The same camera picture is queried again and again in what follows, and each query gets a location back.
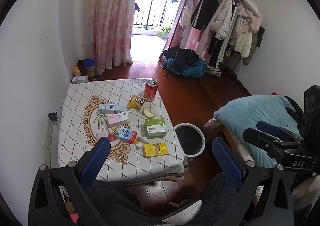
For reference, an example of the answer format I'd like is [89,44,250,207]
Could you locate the light blue blanket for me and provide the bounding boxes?
[212,94,305,169]

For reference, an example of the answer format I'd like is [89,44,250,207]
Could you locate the crumpled white tissue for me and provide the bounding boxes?
[135,136,150,149]

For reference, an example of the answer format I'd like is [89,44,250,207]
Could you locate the silver blue carton box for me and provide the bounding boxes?
[97,103,127,116]

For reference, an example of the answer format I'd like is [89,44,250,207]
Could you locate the dark brown box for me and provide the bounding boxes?
[77,59,87,76]

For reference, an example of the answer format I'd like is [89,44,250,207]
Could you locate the black balcony railing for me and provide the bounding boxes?
[134,0,180,27]

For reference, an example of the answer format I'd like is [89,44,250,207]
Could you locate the blue red milk carton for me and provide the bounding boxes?
[107,127,138,144]

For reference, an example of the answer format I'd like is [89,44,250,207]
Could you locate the small white box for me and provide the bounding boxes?
[71,75,89,84]

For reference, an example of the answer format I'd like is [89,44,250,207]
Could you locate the white round waste bin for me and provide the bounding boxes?
[174,123,206,158]

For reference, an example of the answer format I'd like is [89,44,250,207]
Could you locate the yellow pomelo peel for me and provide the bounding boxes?
[142,107,157,119]

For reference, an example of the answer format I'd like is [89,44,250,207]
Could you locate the black clothes rack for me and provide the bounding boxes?
[165,0,265,79]

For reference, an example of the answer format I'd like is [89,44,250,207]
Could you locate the white slipper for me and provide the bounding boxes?
[162,200,203,225]

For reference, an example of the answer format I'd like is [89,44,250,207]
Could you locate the white power strip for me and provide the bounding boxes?
[43,120,54,161]

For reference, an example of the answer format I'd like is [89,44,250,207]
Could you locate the pink white box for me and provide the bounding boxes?
[106,111,130,128]

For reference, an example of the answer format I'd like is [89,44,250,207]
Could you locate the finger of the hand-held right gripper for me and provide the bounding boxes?
[243,128,300,159]
[256,121,303,143]

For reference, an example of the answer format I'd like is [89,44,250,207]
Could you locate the green potted plant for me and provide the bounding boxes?
[156,25,172,39]

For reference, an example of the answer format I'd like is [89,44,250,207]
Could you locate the yellow box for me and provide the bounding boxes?
[142,142,168,158]

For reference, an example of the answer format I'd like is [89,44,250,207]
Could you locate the black jacket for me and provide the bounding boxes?
[164,46,200,66]

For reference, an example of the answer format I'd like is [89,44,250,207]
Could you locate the table with checked cloth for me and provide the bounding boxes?
[58,78,185,186]

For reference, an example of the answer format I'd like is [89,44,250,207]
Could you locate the red drink can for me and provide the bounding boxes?
[143,79,158,102]

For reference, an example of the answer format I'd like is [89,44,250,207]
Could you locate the jar with blue lid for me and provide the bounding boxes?
[84,59,96,77]

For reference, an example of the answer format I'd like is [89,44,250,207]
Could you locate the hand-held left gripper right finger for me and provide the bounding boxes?
[212,137,294,226]

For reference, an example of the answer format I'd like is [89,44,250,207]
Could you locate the striped cloth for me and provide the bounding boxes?
[205,64,222,77]

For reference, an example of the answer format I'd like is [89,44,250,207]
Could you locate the blue jacket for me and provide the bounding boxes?
[167,58,207,78]

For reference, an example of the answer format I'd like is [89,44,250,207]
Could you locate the yellow snack packet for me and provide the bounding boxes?
[127,94,146,110]

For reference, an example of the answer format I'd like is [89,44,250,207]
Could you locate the person's right forearm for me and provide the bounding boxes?
[291,176,320,214]

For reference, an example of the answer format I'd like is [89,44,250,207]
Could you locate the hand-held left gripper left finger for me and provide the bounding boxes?
[28,137,112,226]

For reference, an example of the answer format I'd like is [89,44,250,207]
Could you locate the green white box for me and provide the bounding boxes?
[144,118,167,139]

